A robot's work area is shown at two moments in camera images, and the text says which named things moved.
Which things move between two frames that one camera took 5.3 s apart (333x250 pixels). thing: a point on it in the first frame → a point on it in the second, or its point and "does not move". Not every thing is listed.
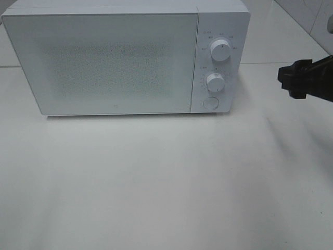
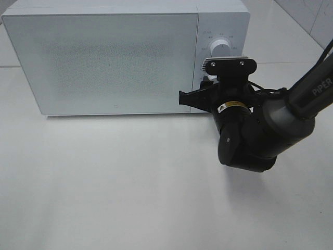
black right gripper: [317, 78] → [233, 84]
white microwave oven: [132, 57] does not move
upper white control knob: [220, 50] does not move
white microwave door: [98, 64] does not move
